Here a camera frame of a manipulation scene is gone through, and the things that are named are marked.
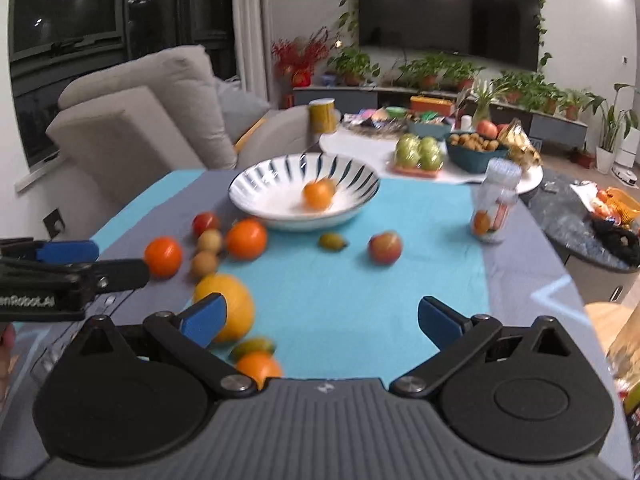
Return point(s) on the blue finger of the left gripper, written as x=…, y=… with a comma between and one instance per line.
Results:
x=102, y=275
x=49, y=251

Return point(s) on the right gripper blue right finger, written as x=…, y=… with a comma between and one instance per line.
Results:
x=459, y=340

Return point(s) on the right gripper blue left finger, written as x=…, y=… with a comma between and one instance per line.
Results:
x=185, y=338

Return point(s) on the large yellow orange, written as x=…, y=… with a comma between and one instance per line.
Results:
x=240, y=305

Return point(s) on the orange tangerine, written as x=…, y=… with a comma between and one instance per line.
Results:
x=163, y=256
x=260, y=366
x=246, y=240

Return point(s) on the small red tomato fruit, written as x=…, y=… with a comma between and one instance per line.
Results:
x=204, y=221

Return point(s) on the small orange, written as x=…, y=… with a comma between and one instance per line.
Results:
x=318, y=195

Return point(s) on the person left hand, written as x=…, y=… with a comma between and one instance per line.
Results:
x=6, y=347

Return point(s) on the green mango fruit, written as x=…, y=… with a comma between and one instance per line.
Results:
x=250, y=345

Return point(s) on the red apple on cloth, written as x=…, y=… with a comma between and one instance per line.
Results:
x=385, y=248

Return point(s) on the blue grey tablecloth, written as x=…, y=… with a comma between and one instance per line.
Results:
x=346, y=327

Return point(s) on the beige sofa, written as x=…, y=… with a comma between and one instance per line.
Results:
x=128, y=126

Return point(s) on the clear vitamin bottle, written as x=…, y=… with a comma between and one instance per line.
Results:
x=495, y=199

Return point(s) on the small green olive fruit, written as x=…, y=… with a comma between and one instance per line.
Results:
x=332, y=241

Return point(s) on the white blue striped bowl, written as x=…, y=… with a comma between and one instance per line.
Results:
x=272, y=191

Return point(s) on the dark marble side table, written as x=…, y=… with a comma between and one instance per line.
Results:
x=566, y=221

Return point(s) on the teal bowl of longans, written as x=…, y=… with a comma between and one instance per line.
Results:
x=471, y=152

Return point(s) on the tray of green apples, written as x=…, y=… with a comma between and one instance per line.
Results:
x=417, y=157

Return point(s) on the orange basket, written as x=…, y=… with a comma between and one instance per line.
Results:
x=615, y=205

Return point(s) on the white round coffee table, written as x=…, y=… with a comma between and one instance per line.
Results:
x=378, y=153

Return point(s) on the bunch of bananas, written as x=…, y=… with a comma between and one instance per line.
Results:
x=520, y=149

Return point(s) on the grey tv console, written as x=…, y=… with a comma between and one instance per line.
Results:
x=538, y=126

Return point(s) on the orange box on table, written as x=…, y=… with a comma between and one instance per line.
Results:
x=423, y=104

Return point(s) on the yellow tin can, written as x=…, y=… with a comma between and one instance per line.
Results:
x=323, y=119

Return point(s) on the tall potted plant white pot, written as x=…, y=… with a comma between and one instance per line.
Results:
x=616, y=123

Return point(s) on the red flower decoration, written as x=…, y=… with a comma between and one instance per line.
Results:
x=295, y=59

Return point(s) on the wall mounted black television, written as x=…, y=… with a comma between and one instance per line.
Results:
x=501, y=31

